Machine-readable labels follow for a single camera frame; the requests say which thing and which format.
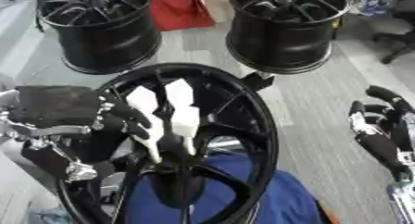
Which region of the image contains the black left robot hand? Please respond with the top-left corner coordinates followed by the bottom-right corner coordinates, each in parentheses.
top-left (7, 84), bottom-right (155, 183)

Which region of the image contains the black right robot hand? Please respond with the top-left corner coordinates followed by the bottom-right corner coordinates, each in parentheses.
top-left (346, 84), bottom-right (415, 184)

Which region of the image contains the black wheel rim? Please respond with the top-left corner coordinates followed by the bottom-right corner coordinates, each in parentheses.
top-left (35, 0), bottom-right (164, 76)
top-left (223, 0), bottom-right (356, 75)

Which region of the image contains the white pin with flat head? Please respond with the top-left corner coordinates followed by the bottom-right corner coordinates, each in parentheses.
top-left (124, 85), bottom-right (166, 165)
top-left (163, 78), bottom-right (203, 156)

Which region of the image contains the black spoked wheel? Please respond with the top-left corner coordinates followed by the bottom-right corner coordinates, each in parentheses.
top-left (53, 62), bottom-right (281, 224)

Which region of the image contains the black office chair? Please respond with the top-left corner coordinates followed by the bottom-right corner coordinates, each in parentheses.
top-left (371, 0), bottom-right (415, 65)

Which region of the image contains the white box with blue print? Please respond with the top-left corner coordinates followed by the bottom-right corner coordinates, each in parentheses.
top-left (348, 0), bottom-right (399, 18)

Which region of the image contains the red bag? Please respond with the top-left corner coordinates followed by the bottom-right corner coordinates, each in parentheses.
top-left (149, 0), bottom-right (218, 32)

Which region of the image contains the black bracket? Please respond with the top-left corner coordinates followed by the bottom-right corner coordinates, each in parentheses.
top-left (238, 71), bottom-right (276, 92)

